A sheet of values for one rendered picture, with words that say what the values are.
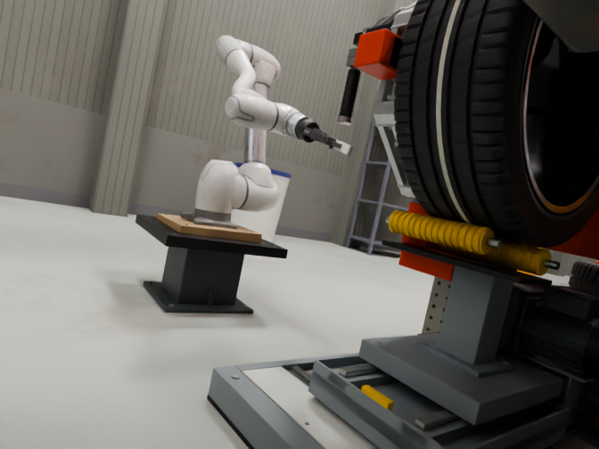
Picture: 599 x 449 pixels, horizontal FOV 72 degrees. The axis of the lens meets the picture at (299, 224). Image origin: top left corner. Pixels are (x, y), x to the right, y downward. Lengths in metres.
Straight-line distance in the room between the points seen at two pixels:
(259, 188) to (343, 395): 1.12
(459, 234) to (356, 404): 0.41
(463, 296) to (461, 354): 0.13
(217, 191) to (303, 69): 3.74
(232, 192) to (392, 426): 1.18
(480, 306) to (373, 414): 0.34
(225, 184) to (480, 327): 1.12
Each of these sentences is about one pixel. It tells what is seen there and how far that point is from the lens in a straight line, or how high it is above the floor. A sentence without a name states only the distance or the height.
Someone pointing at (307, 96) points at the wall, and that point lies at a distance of 5.31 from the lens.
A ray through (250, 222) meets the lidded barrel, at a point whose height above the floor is 0.19.
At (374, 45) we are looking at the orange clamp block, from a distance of 0.93.
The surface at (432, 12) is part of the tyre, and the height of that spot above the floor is 0.91.
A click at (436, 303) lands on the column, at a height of 0.22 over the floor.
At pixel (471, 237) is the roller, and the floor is 0.51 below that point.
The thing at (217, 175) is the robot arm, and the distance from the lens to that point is 1.73.
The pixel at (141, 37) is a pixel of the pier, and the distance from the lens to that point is 4.33.
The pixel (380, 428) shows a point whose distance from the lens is 0.89.
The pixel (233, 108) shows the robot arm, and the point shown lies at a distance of 1.43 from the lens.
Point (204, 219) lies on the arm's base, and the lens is 1.73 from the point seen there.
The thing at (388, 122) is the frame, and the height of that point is 0.72.
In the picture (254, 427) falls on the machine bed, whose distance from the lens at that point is 0.94.
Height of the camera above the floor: 0.52
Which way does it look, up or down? 4 degrees down
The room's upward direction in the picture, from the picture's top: 12 degrees clockwise
